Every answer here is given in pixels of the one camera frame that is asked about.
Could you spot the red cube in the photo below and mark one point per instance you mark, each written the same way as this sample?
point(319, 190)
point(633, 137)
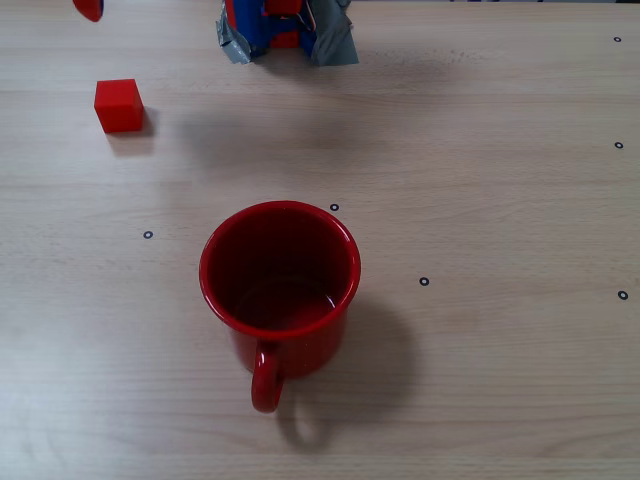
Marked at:
point(117, 107)

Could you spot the red enamel mug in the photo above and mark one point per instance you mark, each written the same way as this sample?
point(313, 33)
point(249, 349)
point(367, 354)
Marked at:
point(280, 280)

